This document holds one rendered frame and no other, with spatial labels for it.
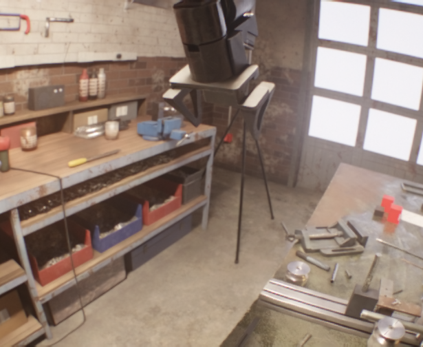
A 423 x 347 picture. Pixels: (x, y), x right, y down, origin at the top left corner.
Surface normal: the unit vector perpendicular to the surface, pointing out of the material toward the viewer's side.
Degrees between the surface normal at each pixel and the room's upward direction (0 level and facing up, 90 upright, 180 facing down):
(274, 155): 90
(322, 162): 90
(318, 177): 90
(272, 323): 0
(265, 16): 90
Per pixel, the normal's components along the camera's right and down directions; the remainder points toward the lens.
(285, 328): 0.08, -0.94
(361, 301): -0.50, 0.26
